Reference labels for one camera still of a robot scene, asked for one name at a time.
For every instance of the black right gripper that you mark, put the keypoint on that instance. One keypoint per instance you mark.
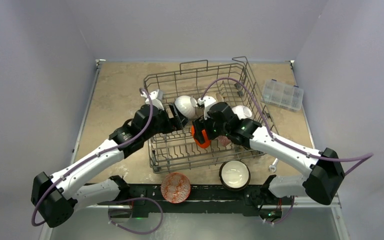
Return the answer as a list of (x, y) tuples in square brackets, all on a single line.
[(199, 125)]

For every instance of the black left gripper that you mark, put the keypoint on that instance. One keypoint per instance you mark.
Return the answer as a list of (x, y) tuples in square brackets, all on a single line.
[(177, 122)]

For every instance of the floral patterned bowl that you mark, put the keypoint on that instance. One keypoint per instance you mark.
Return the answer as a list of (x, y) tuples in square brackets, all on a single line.
[(223, 140)]

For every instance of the orange bowl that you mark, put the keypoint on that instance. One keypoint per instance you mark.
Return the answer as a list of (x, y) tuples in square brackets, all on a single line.
[(200, 138)]

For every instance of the plain white bowl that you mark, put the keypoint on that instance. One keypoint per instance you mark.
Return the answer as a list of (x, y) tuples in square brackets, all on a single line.
[(186, 105)]

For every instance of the black bowl white inside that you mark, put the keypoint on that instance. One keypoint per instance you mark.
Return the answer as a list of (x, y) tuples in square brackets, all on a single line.
[(234, 175)]

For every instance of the red white patterned bowl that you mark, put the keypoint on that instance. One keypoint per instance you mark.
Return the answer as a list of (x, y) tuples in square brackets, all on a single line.
[(175, 188)]

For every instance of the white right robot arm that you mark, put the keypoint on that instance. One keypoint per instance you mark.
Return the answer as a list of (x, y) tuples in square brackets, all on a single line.
[(321, 174)]

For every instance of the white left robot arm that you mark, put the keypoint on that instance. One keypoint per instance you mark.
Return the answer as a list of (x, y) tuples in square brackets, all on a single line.
[(57, 196)]

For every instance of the clear plastic organizer box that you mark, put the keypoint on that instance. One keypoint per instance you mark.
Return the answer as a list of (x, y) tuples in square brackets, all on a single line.
[(286, 96)]

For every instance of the silver wrench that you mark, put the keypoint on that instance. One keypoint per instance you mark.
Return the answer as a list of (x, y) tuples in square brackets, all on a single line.
[(273, 167)]

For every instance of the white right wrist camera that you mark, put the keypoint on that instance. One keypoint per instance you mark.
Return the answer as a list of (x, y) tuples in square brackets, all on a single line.
[(206, 102)]

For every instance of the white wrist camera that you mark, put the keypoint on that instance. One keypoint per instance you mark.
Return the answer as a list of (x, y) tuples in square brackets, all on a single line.
[(156, 97), (206, 102)]

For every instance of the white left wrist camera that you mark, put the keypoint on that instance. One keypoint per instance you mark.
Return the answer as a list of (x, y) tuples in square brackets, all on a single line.
[(156, 97)]

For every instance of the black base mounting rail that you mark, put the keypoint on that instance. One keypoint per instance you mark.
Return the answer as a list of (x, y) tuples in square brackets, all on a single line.
[(252, 201)]

